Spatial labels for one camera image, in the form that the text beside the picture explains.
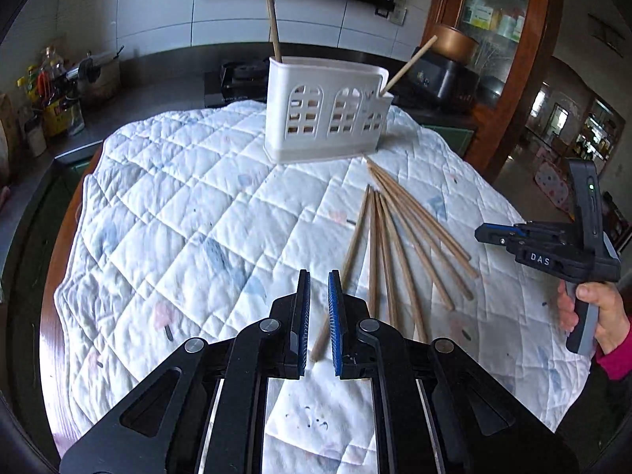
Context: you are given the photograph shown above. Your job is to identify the black gas stove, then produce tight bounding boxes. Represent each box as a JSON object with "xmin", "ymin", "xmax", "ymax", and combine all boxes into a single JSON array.
[{"xmin": 203, "ymin": 60, "xmax": 269, "ymax": 108}]

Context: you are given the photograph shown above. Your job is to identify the black rice cooker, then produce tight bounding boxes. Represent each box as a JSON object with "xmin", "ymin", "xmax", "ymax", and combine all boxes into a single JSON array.
[{"xmin": 407, "ymin": 51, "xmax": 479, "ymax": 105}]

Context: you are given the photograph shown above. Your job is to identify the right hand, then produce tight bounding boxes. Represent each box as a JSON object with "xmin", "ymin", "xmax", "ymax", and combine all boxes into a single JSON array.
[{"xmin": 557, "ymin": 280, "xmax": 631, "ymax": 354}]

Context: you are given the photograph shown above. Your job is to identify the white pot with lid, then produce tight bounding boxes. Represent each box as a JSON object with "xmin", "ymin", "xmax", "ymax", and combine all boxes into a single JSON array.
[{"xmin": 65, "ymin": 46, "xmax": 124, "ymax": 101}]

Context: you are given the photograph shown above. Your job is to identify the white plastic utensil holder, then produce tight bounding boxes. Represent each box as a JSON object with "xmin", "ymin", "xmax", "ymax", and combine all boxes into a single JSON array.
[{"xmin": 265, "ymin": 56, "xmax": 393, "ymax": 164}]

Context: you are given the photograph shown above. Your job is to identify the white wall socket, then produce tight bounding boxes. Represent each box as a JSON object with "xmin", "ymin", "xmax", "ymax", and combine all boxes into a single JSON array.
[{"xmin": 388, "ymin": 6, "xmax": 407, "ymax": 27}]

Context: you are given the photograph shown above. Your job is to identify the copper inner pot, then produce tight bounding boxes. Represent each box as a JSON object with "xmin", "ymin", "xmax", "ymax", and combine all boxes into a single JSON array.
[{"xmin": 431, "ymin": 24, "xmax": 479, "ymax": 65}]

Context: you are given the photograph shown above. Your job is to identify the wooden glass cabinet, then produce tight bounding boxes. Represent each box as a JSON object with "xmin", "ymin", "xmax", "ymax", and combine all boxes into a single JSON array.
[{"xmin": 422, "ymin": 0, "xmax": 563, "ymax": 182}]

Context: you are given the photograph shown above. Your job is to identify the dark sauce bottle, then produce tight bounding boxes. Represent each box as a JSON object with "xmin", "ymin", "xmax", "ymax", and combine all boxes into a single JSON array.
[{"xmin": 36, "ymin": 46, "xmax": 69, "ymax": 140}]

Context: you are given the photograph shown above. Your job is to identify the white quilted mat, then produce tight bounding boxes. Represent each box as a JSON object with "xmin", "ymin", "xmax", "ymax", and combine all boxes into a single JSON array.
[{"xmin": 52, "ymin": 100, "xmax": 594, "ymax": 474}]

